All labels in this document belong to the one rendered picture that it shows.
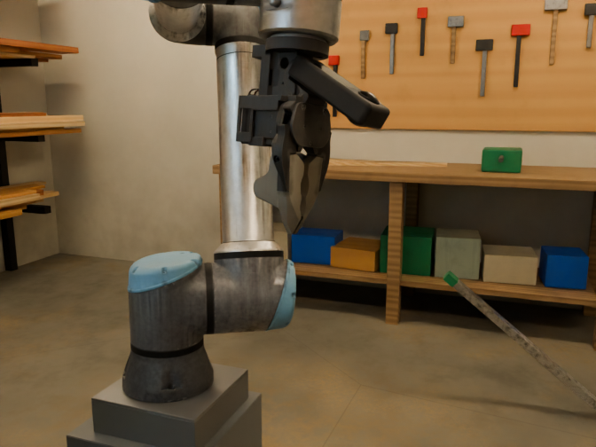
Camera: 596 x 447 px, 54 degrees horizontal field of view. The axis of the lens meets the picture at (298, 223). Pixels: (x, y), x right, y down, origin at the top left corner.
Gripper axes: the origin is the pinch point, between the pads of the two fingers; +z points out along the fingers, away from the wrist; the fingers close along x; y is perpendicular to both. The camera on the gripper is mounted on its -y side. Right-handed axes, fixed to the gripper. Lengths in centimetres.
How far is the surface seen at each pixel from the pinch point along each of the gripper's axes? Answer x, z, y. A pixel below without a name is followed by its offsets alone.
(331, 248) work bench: -237, 41, 148
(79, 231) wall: -218, 61, 377
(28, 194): -152, 28, 335
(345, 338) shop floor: -205, 81, 114
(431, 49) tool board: -277, -82, 116
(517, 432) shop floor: -169, 86, 14
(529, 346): -185, 57, 18
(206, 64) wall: -236, -71, 263
